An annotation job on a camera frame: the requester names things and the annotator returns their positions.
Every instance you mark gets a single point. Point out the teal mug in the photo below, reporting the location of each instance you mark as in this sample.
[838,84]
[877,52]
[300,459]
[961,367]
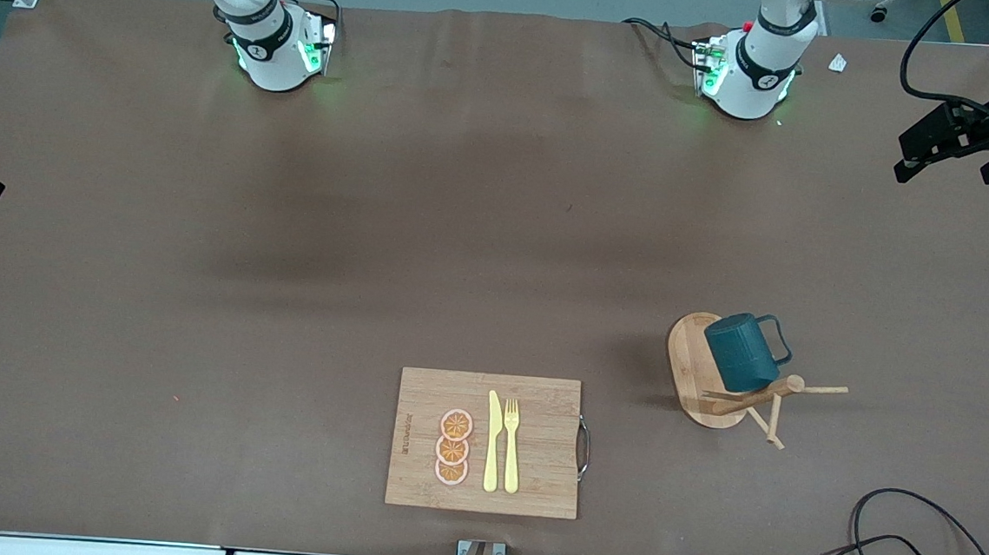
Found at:
[737,355]

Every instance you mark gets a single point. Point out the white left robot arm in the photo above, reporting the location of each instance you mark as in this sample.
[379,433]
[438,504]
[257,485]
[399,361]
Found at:
[756,78]

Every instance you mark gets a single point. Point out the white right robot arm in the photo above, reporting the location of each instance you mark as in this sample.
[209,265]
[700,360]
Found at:
[271,53]

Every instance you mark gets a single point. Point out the small white tag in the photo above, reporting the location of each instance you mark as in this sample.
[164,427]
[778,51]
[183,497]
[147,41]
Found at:
[838,63]

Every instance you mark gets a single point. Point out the black caster wheel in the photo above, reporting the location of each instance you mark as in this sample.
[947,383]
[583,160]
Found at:
[878,14]

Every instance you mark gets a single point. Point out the table cover sheet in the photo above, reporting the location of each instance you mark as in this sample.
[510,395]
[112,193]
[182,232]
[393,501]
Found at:
[284,298]

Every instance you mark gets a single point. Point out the wooden mug rack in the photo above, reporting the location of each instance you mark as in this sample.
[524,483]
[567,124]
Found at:
[697,370]

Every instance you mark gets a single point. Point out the wooden cutting board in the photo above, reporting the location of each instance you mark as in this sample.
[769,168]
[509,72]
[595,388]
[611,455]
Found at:
[538,402]

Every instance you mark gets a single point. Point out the orange slice toy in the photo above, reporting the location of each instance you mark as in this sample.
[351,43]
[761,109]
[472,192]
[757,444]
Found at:
[456,424]
[450,474]
[452,451]

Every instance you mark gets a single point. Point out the yellow plastic fork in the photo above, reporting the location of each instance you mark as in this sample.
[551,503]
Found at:
[511,461]

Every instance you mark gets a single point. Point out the yellow plastic knife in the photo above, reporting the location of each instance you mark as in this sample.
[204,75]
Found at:
[492,451]

